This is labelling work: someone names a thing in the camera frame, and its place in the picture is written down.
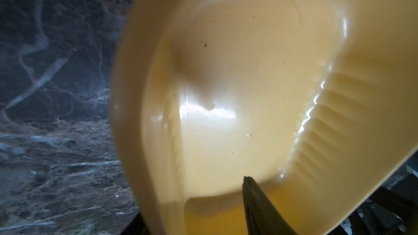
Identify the yellow storage tray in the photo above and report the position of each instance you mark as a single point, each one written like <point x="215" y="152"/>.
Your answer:
<point x="316" y="100"/>

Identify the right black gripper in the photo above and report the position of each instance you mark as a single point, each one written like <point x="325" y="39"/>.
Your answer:
<point x="386" y="212"/>

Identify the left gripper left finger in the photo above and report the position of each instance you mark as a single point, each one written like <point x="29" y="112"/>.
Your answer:
<point x="136" y="227"/>

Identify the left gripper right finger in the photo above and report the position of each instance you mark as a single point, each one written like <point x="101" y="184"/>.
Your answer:
<point x="262" y="218"/>

